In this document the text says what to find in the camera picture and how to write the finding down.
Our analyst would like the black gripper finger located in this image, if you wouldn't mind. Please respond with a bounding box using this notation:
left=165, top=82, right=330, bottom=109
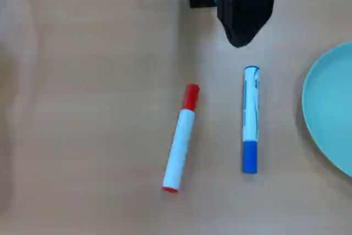
left=216, top=3, right=240, bottom=48
left=236, top=2, right=274, bottom=48

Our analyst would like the red and white marker pen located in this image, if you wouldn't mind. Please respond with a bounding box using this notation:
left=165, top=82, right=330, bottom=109
left=161, top=83, right=201, bottom=194

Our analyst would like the blue and white marker pen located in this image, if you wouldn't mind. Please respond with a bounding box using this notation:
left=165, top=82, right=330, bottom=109
left=241, top=65, right=261, bottom=174

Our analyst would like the teal round plate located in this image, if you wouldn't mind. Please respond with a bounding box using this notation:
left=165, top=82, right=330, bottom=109
left=301, top=41, right=352, bottom=178

